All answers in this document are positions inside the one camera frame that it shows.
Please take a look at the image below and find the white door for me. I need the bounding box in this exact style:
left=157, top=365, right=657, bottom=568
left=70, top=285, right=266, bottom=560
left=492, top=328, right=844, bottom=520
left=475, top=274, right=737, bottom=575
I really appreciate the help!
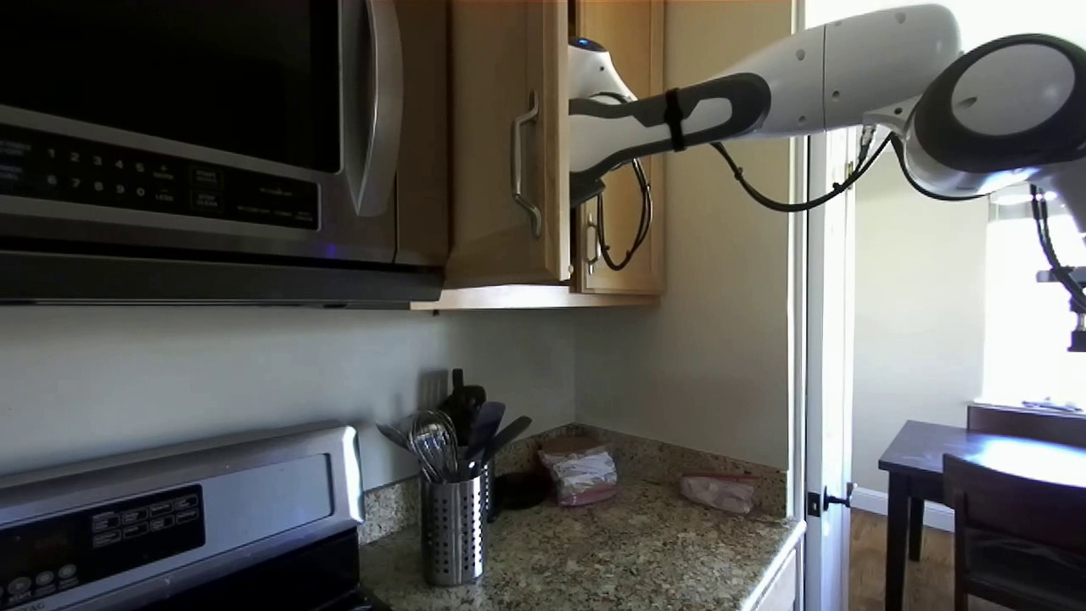
left=802, top=122, right=862, bottom=611

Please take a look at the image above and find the black door latch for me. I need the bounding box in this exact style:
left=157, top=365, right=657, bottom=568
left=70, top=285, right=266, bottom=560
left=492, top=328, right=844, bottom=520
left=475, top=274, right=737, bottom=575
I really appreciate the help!
left=802, top=480, right=854, bottom=520

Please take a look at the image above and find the black plastic spatula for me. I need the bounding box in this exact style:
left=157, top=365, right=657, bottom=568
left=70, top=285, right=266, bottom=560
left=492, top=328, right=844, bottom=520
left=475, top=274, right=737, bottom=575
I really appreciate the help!
left=458, top=398, right=538, bottom=468

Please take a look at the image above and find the bagged brown bread loaf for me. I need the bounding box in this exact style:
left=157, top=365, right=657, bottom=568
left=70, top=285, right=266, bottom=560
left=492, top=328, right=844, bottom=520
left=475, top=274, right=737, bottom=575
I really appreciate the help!
left=538, top=440, right=621, bottom=513

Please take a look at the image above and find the large perforated steel utensil holder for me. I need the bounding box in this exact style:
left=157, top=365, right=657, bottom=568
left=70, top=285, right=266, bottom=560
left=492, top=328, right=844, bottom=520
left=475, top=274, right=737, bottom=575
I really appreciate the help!
left=419, top=463, right=489, bottom=589

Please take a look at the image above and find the stainless steel microwave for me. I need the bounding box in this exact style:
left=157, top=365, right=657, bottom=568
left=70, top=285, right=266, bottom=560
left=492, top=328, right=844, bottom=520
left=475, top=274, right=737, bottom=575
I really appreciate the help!
left=0, top=0, right=448, bottom=312

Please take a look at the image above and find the stainless steel stove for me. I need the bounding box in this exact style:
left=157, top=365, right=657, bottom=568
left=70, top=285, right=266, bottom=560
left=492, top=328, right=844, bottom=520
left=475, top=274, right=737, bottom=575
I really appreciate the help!
left=0, top=422, right=389, bottom=611

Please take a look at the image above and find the dark wooden table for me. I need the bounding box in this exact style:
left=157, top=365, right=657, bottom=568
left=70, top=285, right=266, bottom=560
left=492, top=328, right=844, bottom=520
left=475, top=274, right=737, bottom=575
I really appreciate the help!
left=875, top=416, right=1086, bottom=611

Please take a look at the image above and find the dark wooden chair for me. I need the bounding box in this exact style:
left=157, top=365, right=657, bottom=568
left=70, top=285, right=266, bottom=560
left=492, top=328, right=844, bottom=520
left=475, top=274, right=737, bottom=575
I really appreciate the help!
left=940, top=451, right=1086, bottom=611
left=965, top=398, right=1086, bottom=446

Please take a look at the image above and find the wooden wall cabinet frame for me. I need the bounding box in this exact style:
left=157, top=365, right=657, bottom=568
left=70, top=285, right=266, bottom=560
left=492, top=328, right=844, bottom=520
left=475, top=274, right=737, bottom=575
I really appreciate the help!
left=393, top=0, right=672, bottom=315

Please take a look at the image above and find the short silver door handle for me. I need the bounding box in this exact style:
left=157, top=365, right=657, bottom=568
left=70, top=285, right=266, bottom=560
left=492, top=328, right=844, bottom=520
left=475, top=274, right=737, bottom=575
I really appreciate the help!
left=578, top=217, right=603, bottom=271

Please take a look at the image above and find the long silver door handle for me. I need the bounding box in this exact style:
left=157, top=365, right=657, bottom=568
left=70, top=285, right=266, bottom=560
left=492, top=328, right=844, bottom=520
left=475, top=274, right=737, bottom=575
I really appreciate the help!
left=508, top=91, right=545, bottom=241

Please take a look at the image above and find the silver microwave handle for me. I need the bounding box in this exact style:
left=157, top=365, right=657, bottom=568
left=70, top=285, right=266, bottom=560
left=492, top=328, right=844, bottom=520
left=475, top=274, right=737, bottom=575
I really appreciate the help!
left=336, top=0, right=407, bottom=221

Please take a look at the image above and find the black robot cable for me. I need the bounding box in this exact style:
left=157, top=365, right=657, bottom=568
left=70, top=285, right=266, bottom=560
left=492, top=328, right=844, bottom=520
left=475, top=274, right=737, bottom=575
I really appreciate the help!
left=590, top=118, right=924, bottom=274

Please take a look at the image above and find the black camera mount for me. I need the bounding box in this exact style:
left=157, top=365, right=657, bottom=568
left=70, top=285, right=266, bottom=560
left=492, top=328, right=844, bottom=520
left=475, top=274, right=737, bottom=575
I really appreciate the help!
left=1024, top=183, right=1086, bottom=355

